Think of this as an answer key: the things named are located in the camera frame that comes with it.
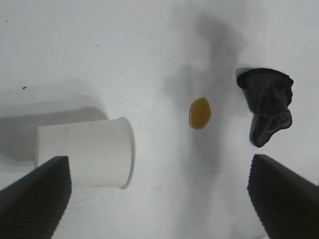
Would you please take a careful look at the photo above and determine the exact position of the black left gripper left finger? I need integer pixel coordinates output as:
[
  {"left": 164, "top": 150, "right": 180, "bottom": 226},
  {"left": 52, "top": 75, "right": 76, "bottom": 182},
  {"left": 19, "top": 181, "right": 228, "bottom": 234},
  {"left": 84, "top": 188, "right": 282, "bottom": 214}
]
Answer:
[{"left": 0, "top": 155, "right": 73, "bottom": 239}]

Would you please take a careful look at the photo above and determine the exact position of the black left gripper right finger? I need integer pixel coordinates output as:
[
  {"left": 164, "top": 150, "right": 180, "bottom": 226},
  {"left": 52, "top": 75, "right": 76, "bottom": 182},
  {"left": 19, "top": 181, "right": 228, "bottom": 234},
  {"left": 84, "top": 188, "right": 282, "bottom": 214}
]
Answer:
[{"left": 247, "top": 153, "right": 319, "bottom": 239}]

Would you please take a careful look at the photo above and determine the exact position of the white paper cup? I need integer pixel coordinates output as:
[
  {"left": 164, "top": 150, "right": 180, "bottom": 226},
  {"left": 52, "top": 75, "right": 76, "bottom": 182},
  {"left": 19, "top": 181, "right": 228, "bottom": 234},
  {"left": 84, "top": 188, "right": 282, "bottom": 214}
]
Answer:
[{"left": 34, "top": 117, "right": 137, "bottom": 190}]

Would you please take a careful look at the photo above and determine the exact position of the black cloth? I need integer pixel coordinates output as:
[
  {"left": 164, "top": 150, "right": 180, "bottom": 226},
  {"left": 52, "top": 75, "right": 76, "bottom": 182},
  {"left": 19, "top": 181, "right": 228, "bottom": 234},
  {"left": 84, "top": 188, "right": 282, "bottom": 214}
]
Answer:
[{"left": 235, "top": 67, "right": 295, "bottom": 149}]

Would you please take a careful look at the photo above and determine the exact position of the brown liquid spill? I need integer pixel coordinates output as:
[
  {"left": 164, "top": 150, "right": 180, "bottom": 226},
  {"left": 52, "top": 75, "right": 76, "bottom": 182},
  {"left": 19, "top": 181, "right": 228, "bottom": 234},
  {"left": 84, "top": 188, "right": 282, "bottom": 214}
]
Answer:
[{"left": 188, "top": 97, "right": 212, "bottom": 130}]

